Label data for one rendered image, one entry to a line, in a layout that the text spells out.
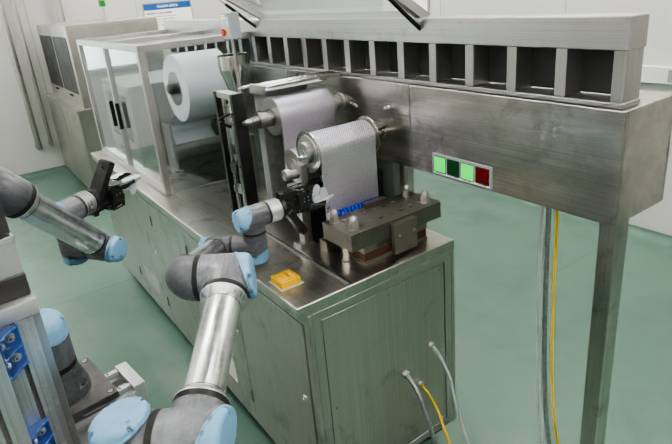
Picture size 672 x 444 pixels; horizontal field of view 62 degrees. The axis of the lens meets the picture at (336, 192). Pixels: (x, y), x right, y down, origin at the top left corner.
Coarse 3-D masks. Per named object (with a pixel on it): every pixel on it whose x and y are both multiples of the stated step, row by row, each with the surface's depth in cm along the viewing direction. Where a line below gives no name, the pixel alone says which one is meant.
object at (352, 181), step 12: (360, 156) 195; (372, 156) 198; (324, 168) 187; (336, 168) 190; (348, 168) 193; (360, 168) 196; (372, 168) 200; (324, 180) 188; (336, 180) 191; (348, 180) 194; (360, 180) 198; (372, 180) 201; (336, 192) 193; (348, 192) 196; (360, 192) 199; (372, 192) 202; (336, 204) 194; (348, 204) 197
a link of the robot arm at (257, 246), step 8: (264, 232) 176; (232, 240) 176; (240, 240) 176; (248, 240) 174; (256, 240) 174; (264, 240) 176; (232, 248) 175; (240, 248) 175; (248, 248) 175; (256, 248) 175; (264, 248) 176; (256, 256) 176; (264, 256) 177; (256, 264) 177
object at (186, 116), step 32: (160, 32) 355; (96, 64) 312; (128, 64) 261; (160, 64) 249; (192, 64) 258; (96, 96) 334; (128, 96) 276; (160, 96) 252; (192, 96) 261; (128, 128) 293; (192, 128) 265; (256, 128) 285; (192, 160) 269
